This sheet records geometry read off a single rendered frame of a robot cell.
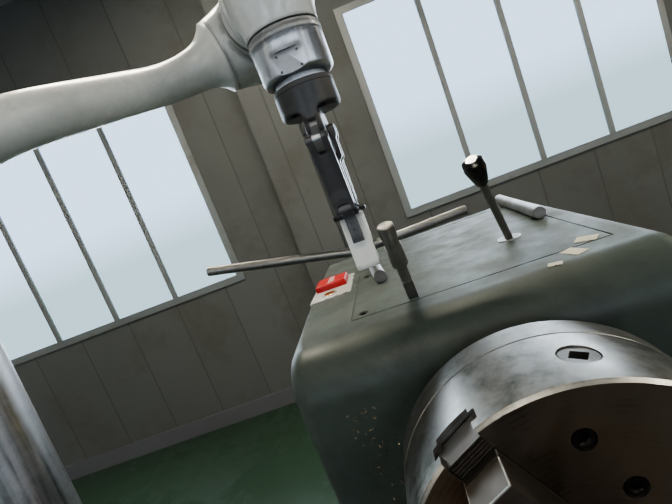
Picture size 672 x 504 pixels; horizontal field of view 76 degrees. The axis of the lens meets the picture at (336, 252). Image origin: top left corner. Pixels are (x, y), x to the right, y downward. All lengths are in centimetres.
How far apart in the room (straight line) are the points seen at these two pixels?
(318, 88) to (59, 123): 29
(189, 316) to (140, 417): 93
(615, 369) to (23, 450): 72
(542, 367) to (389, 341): 19
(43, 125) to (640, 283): 66
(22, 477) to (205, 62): 62
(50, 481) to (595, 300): 75
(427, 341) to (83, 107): 48
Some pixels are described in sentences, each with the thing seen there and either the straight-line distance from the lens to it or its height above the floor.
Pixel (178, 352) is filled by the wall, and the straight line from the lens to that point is 358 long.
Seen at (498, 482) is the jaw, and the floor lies 120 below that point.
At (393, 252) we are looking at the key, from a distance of 54.
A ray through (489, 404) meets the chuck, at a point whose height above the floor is 123.
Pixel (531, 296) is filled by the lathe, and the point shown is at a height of 124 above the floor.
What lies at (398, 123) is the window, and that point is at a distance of 312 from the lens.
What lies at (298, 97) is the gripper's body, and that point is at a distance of 52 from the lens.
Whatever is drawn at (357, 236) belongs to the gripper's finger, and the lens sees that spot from 52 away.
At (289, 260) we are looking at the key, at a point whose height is 137.
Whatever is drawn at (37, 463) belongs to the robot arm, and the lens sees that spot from 79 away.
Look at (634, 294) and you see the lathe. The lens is 55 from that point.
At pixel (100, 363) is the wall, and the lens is 387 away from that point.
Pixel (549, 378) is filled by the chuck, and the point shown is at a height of 124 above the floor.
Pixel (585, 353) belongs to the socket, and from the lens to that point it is 42.
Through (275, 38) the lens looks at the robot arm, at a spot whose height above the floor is 160.
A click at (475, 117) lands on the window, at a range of 323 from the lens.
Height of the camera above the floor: 143
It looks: 8 degrees down
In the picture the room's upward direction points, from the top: 21 degrees counter-clockwise
